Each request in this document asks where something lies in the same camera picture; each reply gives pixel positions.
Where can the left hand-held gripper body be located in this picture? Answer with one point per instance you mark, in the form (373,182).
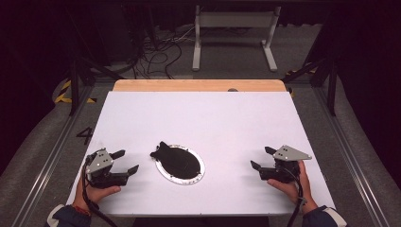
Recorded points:
(100,162)

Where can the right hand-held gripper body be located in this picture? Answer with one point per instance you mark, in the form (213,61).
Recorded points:
(288,153)

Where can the black cloth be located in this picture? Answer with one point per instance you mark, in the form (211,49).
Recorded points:
(178,162)

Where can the person's left hand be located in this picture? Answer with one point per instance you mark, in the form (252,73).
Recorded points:
(101,193)

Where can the person's right hand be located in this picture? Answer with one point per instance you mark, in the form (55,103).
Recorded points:
(289,189)

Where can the black metal stand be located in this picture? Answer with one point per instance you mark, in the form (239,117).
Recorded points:
(74,88)
(331,91)

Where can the yellow black floor tape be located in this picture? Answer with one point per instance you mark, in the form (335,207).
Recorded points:
(64,91)

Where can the white metal stand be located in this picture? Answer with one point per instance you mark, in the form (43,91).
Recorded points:
(197,47)

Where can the grey metal floor rail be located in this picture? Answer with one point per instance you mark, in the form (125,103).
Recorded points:
(53,157)
(350,157)

